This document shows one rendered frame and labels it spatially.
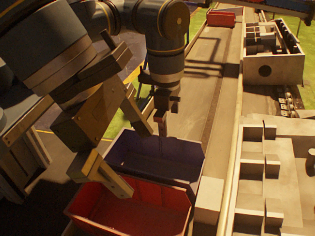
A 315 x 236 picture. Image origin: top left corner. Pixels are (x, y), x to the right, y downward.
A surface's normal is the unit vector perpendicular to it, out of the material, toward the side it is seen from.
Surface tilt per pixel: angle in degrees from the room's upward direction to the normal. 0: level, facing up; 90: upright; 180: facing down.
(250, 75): 90
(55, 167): 0
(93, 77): 92
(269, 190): 10
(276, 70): 90
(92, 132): 65
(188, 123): 0
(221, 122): 0
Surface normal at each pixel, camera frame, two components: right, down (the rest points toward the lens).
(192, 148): -0.34, 0.57
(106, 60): 0.13, 0.50
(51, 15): 0.73, -0.01
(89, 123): 0.85, -0.25
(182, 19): 0.69, 0.40
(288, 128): -0.22, -0.80
